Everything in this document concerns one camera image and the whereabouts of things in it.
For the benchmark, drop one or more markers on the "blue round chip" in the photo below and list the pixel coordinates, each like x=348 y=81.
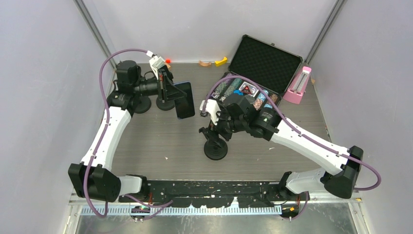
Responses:
x=238 y=92

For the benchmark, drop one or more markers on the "brown chip stack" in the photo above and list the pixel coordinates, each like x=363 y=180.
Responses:
x=274 y=99

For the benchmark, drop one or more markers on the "green chip stack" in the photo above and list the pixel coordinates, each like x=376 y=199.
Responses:
x=231 y=88

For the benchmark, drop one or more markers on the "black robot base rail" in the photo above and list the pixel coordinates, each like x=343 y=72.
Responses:
x=215 y=194

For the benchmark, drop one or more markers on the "red all-in triangle upper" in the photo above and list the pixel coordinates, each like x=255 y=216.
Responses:
x=246 y=89

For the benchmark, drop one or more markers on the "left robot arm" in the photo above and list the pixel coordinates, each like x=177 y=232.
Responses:
x=92 y=177

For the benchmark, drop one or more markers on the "black poker chip case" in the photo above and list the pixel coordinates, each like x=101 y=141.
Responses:
x=265 y=64

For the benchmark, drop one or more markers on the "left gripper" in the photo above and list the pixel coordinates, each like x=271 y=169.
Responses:
x=167 y=90

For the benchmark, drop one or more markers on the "pink metronome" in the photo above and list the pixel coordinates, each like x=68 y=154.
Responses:
x=296 y=89

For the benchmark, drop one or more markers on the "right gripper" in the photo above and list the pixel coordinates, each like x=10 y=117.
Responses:
x=226 y=136

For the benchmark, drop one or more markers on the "yellow wooden block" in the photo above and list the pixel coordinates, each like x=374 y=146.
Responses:
x=221 y=62

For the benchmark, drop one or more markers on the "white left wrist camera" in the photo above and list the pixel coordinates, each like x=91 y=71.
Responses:
x=156 y=62

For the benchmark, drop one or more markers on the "blue smartphone face down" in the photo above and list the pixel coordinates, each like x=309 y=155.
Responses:
x=184 y=106

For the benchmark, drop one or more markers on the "light blue chip stack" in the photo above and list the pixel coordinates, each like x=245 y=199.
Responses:
x=262 y=96

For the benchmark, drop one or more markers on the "brown wooden arch block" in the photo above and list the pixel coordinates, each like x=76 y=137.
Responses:
x=204 y=64

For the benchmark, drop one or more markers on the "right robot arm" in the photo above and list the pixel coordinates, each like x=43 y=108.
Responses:
x=339 y=166

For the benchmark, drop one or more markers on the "small-clamp black phone stand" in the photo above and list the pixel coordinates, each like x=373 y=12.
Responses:
x=215 y=148

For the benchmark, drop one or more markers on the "purple chip stack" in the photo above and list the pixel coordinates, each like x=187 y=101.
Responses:
x=220 y=92

